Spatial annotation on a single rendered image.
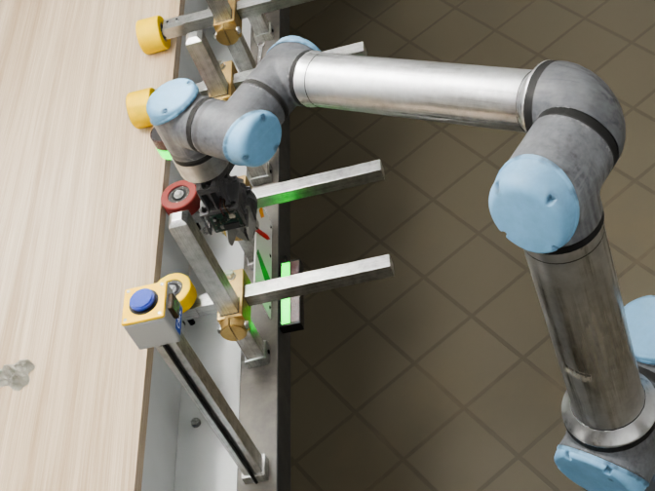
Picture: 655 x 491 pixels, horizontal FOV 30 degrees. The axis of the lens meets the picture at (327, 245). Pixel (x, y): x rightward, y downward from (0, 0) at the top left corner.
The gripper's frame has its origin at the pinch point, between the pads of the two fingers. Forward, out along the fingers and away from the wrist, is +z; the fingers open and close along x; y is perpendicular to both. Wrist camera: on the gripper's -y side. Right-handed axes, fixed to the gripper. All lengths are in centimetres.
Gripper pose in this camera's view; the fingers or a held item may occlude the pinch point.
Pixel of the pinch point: (247, 232)
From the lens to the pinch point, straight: 222.7
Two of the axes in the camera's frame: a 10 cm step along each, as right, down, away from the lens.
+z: 2.9, 6.3, 7.2
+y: 0.2, 7.5, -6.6
